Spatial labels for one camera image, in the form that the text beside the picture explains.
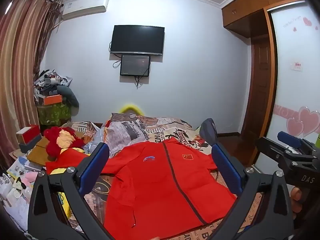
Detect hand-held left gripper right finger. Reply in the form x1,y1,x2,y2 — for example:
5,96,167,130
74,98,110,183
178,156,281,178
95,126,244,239
211,144,294,240

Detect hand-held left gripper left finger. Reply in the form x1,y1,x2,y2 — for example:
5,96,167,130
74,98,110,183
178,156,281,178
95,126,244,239
27,142,113,240

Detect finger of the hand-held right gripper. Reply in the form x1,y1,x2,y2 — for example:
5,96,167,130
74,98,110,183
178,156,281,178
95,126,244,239
277,131,320,153
255,137,318,167

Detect red zip jacket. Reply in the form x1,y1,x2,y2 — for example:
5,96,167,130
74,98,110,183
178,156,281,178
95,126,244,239
46,140,238,240

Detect person's right hand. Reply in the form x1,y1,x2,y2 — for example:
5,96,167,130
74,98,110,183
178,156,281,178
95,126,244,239
290,186,304,220

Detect clear plastic bag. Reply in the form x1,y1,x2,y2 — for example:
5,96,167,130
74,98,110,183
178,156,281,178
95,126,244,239
85,125,106,153

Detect white heart-print wardrobe door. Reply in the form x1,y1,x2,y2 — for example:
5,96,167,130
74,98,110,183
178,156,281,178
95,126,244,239
257,2,320,170

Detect dark blue pillow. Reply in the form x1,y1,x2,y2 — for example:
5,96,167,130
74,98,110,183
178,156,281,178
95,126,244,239
199,118,218,147

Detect red parrot plush toy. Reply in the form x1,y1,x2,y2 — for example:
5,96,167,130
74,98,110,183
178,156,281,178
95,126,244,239
44,126,85,162

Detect yellow cloth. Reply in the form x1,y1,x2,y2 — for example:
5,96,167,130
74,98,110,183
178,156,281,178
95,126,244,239
59,191,72,222

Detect brown cardboard box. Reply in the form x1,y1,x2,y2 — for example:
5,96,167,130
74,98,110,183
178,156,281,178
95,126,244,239
26,136,59,167

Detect brown wooden door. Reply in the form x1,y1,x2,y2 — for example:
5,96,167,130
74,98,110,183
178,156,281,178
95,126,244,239
240,35,272,143

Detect pink plush toy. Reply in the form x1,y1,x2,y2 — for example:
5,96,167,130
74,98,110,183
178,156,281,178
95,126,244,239
24,171,40,182

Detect yellow plush cushion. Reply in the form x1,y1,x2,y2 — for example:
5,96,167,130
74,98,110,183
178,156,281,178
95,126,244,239
119,103,144,117

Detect green camouflage cloth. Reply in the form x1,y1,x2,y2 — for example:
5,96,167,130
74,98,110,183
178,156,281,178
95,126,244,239
37,102,72,127

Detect dark grey box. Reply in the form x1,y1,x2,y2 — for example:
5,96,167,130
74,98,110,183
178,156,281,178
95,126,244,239
19,135,43,153

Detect grey pillow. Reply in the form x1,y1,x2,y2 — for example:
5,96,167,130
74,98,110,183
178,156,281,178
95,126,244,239
57,85,80,117

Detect printed bed blanket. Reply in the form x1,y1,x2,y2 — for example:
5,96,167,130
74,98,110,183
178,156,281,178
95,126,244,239
60,112,265,240

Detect red box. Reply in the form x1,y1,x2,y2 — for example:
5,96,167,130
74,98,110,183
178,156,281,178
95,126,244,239
16,124,42,144

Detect orange box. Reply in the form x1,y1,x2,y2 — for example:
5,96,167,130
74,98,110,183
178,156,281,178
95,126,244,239
42,94,63,105

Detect pile of books and papers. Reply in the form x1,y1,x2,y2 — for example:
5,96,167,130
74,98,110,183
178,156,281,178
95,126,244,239
0,152,48,230

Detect pile of papers and bags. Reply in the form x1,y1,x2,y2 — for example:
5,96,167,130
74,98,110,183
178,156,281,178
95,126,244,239
34,69,73,98

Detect striped brown curtain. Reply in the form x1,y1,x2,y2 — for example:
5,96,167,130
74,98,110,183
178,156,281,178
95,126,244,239
0,0,63,165

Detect wooden overhead cabinet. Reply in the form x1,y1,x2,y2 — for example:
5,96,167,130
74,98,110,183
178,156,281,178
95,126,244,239
221,0,310,39

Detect white air conditioner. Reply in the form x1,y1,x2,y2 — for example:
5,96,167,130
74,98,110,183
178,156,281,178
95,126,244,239
61,0,110,20

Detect small black wall monitor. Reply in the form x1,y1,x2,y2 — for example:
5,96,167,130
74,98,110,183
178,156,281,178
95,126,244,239
120,54,151,77

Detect black wall television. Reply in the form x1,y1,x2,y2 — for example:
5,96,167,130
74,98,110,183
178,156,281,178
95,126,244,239
110,25,165,56

